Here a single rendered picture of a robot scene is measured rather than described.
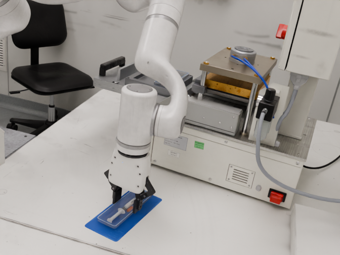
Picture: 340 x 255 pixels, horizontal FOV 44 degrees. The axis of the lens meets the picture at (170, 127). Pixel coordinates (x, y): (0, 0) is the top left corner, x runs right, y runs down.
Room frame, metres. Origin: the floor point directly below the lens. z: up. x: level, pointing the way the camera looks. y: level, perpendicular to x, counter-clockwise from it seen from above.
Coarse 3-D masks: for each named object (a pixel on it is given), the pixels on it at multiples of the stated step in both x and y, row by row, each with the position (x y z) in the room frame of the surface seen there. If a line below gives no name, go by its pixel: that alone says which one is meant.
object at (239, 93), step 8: (208, 80) 1.20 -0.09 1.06; (216, 80) 1.20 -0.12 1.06; (224, 80) 1.22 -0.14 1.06; (232, 80) 1.23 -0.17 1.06; (240, 80) 1.24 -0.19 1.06; (208, 88) 1.21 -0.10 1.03; (216, 88) 1.20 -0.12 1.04; (224, 88) 1.19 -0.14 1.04; (232, 88) 1.18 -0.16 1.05; (240, 88) 1.17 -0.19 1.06; (248, 88) 1.18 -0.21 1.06; (224, 96) 1.19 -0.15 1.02; (232, 96) 1.18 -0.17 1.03; (240, 96) 1.17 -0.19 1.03; (248, 96) 1.16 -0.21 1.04; (256, 96) 1.16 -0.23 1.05
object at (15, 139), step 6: (0, 126) 1.30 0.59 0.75; (6, 132) 1.27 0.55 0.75; (12, 132) 1.27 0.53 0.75; (18, 132) 1.28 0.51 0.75; (6, 138) 1.22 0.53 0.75; (12, 138) 1.23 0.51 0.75; (18, 138) 1.24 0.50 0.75; (24, 138) 1.24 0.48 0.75; (30, 138) 1.25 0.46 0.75; (6, 144) 1.18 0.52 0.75; (12, 144) 1.19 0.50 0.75; (18, 144) 1.20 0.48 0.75; (24, 144) 1.21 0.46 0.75; (6, 150) 1.15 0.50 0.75; (12, 150) 1.15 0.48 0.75; (6, 156) 1.11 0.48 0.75
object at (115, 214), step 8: (120, 200) 0.94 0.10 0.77; (128, 200) 0.94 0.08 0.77; (144, 200) 0.95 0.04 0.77; (112, 208) 0.90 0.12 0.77; (120, 208) 0.90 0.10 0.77; (128, 208) 0.91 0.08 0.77; (104, 216) 0.86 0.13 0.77; (112, 216) 0.87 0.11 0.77; (120, 216) 0.87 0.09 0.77; (112, 224) 0.83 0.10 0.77
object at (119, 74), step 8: (128, 64) 1.40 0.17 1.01; (112, 72) 1.41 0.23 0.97; (120, 72) 1.33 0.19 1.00; (128, 72) 1.39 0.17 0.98; (96, 80) 1.32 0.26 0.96; (104, 80) 1.31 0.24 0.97; (112, 80) 1.32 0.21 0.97; (120, 80) 1.33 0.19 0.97; (104, 88) 1.31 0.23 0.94; (112, 88) 1.30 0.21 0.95; (120, 88) 1.29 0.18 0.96; (160, 96) 1.24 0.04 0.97
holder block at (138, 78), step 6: (138, 72) 1.37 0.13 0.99; (126, 78) 1.30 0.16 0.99; (132, 78) 1.30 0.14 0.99; (138, 78) 1.35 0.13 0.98; (144, 78) 1.36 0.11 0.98; (150, 78) 1.33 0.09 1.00; (186, 78) 1.38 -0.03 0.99; (192, 78) 1.43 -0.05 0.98; (150, 84) 1.27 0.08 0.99; (186, 84) 1.37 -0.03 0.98; (156, 90) 1.26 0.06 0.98; (162, 90) 1.25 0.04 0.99; (168, 96) 1.25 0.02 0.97
